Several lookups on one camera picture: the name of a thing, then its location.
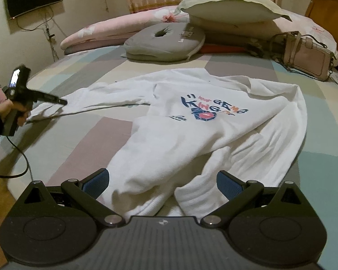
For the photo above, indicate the wooden headboard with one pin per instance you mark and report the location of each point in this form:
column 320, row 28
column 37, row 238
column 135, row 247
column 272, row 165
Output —
column 329, row 8

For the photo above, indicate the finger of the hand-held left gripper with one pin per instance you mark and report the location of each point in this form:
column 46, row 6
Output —
column 53, row 99

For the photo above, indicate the pink handbag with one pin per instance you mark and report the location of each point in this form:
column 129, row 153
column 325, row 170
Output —
column 307, row 59

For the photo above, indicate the grey round cushion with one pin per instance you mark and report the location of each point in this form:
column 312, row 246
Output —
column 163, row 42

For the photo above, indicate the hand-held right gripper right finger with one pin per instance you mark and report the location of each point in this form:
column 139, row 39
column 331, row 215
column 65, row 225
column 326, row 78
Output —
column 228, row 186

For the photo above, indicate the red cloth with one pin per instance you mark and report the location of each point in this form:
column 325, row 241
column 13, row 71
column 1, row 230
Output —
column 222, row 49

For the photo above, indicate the cream green pillow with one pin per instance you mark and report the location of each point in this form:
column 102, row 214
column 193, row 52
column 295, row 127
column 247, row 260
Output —
column 231, row 32

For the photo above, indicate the pink floral quilt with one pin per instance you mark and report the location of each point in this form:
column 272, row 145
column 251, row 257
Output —
column 101, row 31

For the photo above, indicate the white printed shirt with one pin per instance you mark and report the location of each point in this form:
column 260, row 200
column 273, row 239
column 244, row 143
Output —
column 214, row 146

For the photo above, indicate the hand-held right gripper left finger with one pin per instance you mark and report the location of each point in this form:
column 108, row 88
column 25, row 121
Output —
column 97, row 185

